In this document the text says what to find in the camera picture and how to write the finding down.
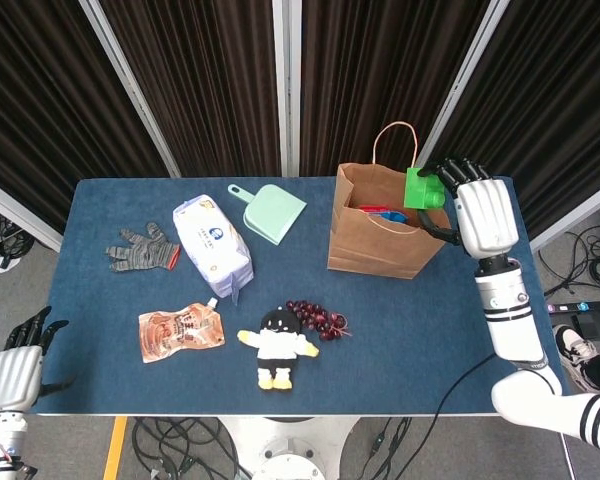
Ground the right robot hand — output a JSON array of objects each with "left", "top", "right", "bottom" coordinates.
[{"left": 417, "top": 157, "right": 520, "bottom": 261}]

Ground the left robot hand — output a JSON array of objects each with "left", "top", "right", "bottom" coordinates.
[{"left": 0, "top": 305, "right": 76, "bottom": 414}]

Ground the green toy brick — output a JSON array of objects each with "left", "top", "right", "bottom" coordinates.
[{"left": 403, "top": 167, "right": 445, "bottom": 210}]

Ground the blue red snack packet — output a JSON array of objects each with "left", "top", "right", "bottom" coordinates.
[{"left": 357, "top": 203, "right": 410, "bottom": 225}]

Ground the purple grape bunch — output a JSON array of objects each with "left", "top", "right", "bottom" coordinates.
[{"left": 285, "top": 299, "right": 354, "bottom": 343}]

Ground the black white penguin plush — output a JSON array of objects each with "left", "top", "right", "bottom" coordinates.
[{"left": 236, "top": 308, "right": 320, "bottom": 391}]

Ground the brown paper bag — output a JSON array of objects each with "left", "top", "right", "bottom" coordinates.
[{"left": 327, "top": 121, "right": 454, "bottom": 280}]

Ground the blue felt table mat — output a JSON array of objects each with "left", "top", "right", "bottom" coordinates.
[{"left": 29, "top": 175, "right": 574, "bottom": 417}]

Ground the dark pleated partition panel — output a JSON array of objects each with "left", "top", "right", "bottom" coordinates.
[
  {"left": 419, "top": 0, "right": 600, "bottom": 254},
  {"left": 287, "top": 0, "right": 511, "bottom": 179},
  {"left": 0, "top": 0, "right": 181, "bottom": 251},
  {"left": 79, "top": 0, "right": 289, "bottom": 179}
]

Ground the black foot pedal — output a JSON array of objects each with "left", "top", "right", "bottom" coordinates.
[{"left": 554, "top": 309, "right": 600, "bottom": 342}]

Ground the white black sneaker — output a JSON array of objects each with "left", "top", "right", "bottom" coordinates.
[{"left": 552, "top": 323, "right": 600, "bottom": 396}]

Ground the orange spout drink pouch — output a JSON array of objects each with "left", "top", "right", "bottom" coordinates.
[{"left": 138, "top": 297, "right": 227, "bottom": 364}]

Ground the grey striped work glove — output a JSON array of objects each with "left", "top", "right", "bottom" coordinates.
[{"left": 104, "top": 221, "right": 182, "bottom": 274}]

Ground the mint green dustpan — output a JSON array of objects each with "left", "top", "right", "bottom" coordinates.
[{"left": 227, "top": 183, "right": 308, "bottom": 246}]

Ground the white lavender tissue pack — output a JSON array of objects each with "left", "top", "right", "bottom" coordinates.
[{"left": 172, "top": 194, "right": 255, "bottom": 306}]

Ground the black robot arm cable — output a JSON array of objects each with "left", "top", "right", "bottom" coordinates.
[{"left": 412, "top": 352, "right": 496, "bottom": 480}]

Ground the black cable with switch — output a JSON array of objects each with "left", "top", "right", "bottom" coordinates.
[{"left": 359, "top": 415, "right": 414, "bottom": 480}]

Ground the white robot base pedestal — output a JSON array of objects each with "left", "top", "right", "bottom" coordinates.
[{"left": 219, "top": 415, "right": 361, "bottom": 480}]

